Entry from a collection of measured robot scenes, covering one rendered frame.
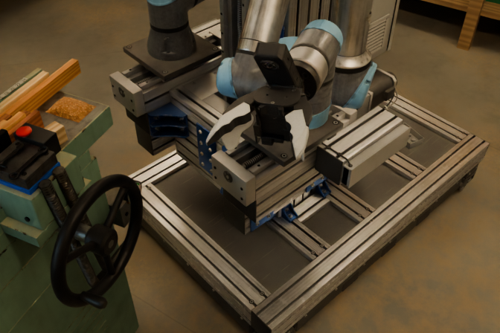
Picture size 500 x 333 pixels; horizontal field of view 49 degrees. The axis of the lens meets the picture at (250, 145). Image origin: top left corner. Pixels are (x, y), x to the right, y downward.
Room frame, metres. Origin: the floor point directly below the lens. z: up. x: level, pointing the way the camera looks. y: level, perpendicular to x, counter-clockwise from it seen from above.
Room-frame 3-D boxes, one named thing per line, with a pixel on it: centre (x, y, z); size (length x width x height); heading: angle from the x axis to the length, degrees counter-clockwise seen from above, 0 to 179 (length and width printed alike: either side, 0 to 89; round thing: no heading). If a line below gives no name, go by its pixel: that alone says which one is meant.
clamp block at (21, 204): (0.80, 0.45, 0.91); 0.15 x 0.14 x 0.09; 156
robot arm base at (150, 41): (1.49, 0.24, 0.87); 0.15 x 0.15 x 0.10
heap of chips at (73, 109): (1.07, 0.44, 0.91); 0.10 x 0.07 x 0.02; 66
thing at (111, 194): (1.05, 0.39, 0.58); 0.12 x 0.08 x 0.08; 66
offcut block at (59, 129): (0.94, 0.44, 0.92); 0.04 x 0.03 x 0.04; 145
